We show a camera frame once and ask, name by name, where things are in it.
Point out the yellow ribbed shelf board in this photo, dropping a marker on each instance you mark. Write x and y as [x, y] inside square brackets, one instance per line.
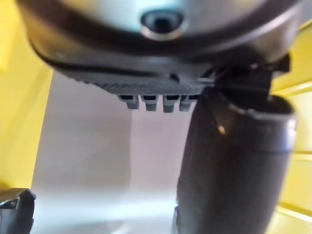
[298, 175]

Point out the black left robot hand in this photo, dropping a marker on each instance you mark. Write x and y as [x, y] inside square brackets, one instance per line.
[219, 156]

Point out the black plastic housing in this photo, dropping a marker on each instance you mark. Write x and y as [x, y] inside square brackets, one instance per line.
[17, 214]

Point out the yellow metal shelf post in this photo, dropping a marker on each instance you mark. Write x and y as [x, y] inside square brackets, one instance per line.
[17, 117]

